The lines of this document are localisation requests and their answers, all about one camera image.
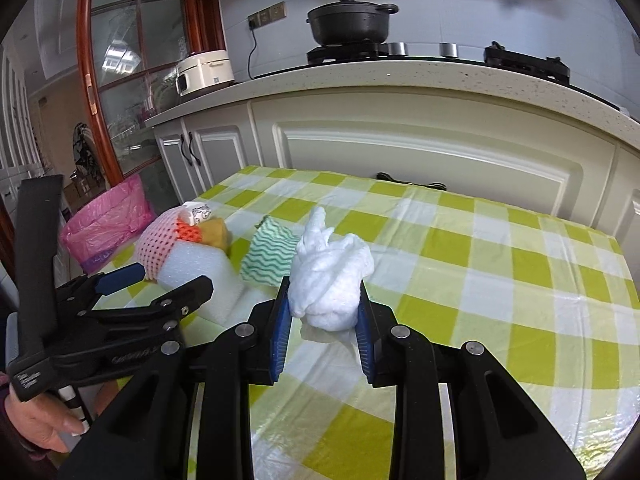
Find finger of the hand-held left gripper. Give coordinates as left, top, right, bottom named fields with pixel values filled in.
left=59, top=274, right=216, bottom=347
left=55, top=263, right=147, bottom=312

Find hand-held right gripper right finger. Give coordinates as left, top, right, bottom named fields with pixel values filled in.
left=352, top=280, right=587, bottom=480

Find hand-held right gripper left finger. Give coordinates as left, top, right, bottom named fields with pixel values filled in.
left=57, top=275, right=293, bottom=480

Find white foam block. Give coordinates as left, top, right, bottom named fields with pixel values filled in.
left=159, top=244, right=246, bottom=323

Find large pink foam net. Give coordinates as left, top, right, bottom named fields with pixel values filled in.
left=136, top=205, right=187, bottom=281

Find white tissue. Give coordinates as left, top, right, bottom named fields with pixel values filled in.
left=290, top=206, right=375, bottom=332

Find yellow sponge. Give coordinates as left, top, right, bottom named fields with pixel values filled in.
left=197, top=216, right=232, bottom=254

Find green striped cloth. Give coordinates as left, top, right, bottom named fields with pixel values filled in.
left=241, top=215, right=301, bottom=286

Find beige paper wrapper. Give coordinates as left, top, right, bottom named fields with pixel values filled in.
left=179, top=201, right=211, bottom=226

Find pink bagged trash bin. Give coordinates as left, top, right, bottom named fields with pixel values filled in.
left=60, top=175, right=156, bottom=277

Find person's left hand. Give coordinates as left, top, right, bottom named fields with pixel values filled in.
left=9, top=390, right=88, bottom=453

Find cardboard box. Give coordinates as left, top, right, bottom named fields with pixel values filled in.
left=62, top=180, right=90, bottom=207

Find white dining chair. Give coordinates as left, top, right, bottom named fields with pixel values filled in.
left=72, top=122, right=107, bottom=182

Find green checkered tablecloth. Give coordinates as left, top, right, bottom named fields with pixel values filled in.
left=90, top=165, right=640, bottom=480

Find white wardrobe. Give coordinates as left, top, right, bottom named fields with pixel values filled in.
left=0, top=45, right=46, bottom=196

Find wooden glass sliding door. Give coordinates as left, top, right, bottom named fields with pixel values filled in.
left=80, top=0, right=227, bottom=188

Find cream base cabinets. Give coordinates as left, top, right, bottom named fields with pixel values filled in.
left=152, top=92, right=640, bottom=243

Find white rice cooker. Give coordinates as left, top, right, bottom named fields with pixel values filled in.
left=175, top=49, right=235, bottom=98

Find speckled kitchen countertop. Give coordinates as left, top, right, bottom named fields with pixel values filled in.
left=145, top=57, right=640, bottom=156

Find black gas stove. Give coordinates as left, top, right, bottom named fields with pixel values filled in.
left=306, top=40, right=626, bottom=111

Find black cooking pot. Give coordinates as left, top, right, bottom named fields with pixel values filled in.
left=306, top=0, right=400, bottom=46

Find black strap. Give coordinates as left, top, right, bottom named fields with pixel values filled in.
left=375, top=172, right=449, bottom=192

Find black power cable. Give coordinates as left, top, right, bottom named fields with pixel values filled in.
left=247, top=26, right=262, bottom=82

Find gold wall socket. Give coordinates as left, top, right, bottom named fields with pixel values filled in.
left=248, top=3, right=287, bottom=28

